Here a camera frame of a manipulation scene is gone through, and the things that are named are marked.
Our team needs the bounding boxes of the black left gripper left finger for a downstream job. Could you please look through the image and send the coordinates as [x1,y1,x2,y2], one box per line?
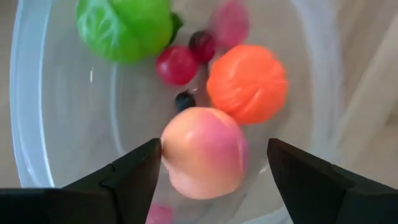
[0,138,162,224]

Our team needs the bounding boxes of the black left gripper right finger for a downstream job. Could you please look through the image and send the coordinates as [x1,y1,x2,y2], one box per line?
[267,138,398,224]

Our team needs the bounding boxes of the red cherry tomato green stem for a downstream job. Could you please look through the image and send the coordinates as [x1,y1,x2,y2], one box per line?
[145,203,174,224]

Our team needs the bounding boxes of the smooth orange-pink peach toy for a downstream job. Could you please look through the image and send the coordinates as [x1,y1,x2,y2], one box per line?
[160,106,249,200]

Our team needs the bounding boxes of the dark blueberry toy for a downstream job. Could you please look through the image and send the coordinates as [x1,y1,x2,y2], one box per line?
[174,90,197,113]

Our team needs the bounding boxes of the orange tangerine toy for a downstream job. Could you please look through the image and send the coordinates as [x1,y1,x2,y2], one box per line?
[206,44,289,126]

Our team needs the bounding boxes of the clear plastic tupperware container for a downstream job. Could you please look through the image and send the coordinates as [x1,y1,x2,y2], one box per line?
[9,0,346,224]

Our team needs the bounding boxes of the glossy red fruit green leaves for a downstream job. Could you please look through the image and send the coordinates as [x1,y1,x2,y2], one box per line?
[155,11,200,86]

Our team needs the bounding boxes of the green apple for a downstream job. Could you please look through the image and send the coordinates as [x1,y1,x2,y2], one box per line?
[76,0,174,65]

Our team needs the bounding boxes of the dark red cherry with stem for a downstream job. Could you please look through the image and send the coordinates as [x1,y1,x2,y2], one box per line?
[188,30,218,65]

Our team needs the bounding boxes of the pink fuzzy peach toy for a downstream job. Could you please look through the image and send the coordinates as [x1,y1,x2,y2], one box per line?
[211,0,250,49]

